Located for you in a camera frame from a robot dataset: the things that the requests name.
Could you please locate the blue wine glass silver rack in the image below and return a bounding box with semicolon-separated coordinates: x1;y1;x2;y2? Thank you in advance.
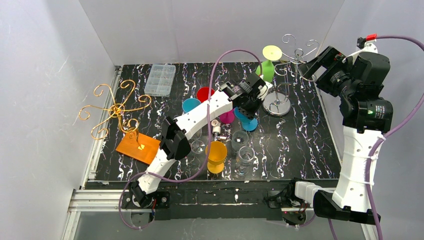
234;107;258;132

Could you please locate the pink wine glass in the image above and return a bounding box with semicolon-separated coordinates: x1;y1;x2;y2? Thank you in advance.
219;111;235;125

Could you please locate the red wine glass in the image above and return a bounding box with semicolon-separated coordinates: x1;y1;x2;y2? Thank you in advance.
196;86;215;103

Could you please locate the clear wine glass silver rack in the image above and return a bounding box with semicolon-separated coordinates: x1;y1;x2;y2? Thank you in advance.
234;146;255;176

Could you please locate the orange yellow wine glass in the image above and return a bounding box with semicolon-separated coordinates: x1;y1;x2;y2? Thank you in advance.
207;141;228;174

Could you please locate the green wine glass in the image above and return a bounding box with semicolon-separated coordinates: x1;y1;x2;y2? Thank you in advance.
255;45;283;83

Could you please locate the light blue wine glass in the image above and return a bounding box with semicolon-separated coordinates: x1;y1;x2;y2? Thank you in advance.
182;98;201;114

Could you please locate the clear wine glass gold rack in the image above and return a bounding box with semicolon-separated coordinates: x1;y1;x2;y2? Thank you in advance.
190;128;206;154

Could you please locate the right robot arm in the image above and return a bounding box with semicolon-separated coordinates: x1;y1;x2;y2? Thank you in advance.
291;46;393;225

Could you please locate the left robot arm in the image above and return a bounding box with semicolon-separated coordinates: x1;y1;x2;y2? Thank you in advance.
130;73;273;208

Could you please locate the orange wooden rack base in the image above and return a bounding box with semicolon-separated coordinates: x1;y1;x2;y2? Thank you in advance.
115;132;160;165

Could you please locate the clear plastic screw box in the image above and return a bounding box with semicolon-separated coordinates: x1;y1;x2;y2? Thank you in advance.
144;64;176;97

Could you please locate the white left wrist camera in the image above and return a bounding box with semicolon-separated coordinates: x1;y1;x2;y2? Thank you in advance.
258;81;274;100

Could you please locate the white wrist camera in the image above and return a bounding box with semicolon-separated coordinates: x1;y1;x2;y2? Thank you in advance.
258;81;274;100
342;33;378;63

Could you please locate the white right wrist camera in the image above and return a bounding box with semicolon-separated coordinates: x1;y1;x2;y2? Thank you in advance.
342;33;378;63

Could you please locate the silver wire glass rack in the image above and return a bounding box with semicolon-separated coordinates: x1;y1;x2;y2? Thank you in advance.
274;33;320;99

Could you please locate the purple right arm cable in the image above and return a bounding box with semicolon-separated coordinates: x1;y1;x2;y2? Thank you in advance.
326;35;424;240

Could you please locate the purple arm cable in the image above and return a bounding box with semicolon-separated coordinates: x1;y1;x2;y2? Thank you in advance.
326;35;424;240
118;49;264;231

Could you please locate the gold wire glass rack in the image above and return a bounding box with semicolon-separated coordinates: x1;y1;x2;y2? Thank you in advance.
78;79;152;141

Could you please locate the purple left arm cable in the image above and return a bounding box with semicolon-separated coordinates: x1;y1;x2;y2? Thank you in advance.
118;49;264;231

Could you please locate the aluminium front rail frame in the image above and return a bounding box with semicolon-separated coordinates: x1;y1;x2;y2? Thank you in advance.
62;179;374;240

